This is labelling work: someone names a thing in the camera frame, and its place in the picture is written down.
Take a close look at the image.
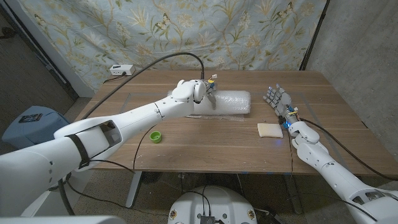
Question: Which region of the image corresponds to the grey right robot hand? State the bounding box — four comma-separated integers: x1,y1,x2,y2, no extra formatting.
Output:
262,83,300,128

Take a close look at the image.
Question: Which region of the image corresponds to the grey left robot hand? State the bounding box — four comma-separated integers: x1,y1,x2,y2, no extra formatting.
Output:
203,79,218,110

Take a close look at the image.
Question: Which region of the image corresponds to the bubble wrap roll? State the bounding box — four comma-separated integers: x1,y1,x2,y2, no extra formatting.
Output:
167,90,252,122

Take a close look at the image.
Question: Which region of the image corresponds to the pale yellow sponge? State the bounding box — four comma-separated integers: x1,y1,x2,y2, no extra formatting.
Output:
257,123,284,139

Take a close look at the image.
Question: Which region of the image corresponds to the small green cup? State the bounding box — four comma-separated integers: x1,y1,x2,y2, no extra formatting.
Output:
149,131,163,144

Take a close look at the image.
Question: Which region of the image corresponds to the black backdrop stand pole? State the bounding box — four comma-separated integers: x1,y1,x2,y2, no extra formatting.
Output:
298,0,330,71

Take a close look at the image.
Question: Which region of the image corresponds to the white power strip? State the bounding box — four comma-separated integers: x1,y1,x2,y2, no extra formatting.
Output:
109,64,136,77

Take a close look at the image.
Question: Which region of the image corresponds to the grey table leg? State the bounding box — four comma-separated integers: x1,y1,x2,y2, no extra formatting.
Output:
282,174,304,215

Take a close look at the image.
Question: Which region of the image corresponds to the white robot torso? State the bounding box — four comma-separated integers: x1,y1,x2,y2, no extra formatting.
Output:
167,185,258,224

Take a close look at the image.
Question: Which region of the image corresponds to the white table leg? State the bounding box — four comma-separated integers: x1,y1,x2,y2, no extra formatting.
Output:
125,170,143,208

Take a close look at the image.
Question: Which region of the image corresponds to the floral blue backdrop cloth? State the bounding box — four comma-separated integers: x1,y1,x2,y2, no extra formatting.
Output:
18,0,327,94

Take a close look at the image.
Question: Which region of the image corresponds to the blue plastic bin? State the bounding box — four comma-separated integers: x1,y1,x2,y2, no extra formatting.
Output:
1,105,72,150

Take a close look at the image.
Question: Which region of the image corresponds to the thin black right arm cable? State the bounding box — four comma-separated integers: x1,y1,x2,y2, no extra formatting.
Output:
285,124,295,175

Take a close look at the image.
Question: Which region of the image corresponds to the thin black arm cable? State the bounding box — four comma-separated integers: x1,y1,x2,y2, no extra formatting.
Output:
285,124,295,175
90,124,156,174

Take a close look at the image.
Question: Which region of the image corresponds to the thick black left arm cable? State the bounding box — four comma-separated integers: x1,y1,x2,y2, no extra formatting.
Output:
82,52,205,121

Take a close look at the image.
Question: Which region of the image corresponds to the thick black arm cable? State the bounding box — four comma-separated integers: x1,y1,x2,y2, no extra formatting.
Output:
300,118,398,182
82,52,205,121

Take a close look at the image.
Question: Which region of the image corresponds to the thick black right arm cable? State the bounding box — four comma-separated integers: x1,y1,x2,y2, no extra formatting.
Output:
300,118,398,182

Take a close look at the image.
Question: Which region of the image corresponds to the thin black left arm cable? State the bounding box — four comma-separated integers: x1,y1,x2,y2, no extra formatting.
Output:
90,124,156,174

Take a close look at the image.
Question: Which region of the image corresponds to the black power strip cord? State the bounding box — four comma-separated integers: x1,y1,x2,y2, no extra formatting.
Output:
102,73,127,84

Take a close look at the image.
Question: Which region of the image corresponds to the grey slanted frame post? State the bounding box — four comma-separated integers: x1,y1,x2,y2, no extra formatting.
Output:
6,0,96,98

